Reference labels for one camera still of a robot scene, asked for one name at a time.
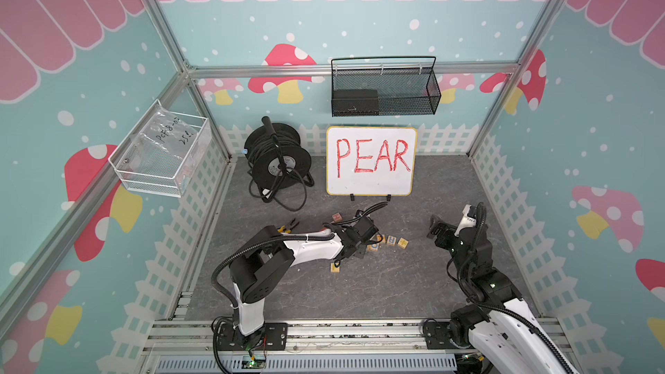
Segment black cable reel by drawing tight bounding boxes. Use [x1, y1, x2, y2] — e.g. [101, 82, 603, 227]
[243, 116, 314, 212]

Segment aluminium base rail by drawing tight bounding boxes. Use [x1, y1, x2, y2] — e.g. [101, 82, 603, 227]
[134, 316, 573, 374]

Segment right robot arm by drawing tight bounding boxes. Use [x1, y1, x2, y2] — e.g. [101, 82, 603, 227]
[422, 203, 577, 373]

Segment black box in basket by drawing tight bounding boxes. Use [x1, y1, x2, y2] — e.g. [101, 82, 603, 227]
[331, 89, 379, 117]

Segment yellow black pliers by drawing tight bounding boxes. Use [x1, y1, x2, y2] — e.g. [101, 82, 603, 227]
[278, 218, 300, 234]

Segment white board with PEAR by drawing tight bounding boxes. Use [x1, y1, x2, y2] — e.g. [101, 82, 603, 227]
[326, 126, 418, 197]

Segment clear acrylic wall bin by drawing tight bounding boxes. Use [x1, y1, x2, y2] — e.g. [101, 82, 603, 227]
[108, 100, 212, 197]

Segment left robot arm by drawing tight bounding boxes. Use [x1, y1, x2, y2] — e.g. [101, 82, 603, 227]
[211, 201, 388, 337]

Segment black wire mesh basket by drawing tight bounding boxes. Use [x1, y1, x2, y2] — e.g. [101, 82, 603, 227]
[330, 55, 442, 116]

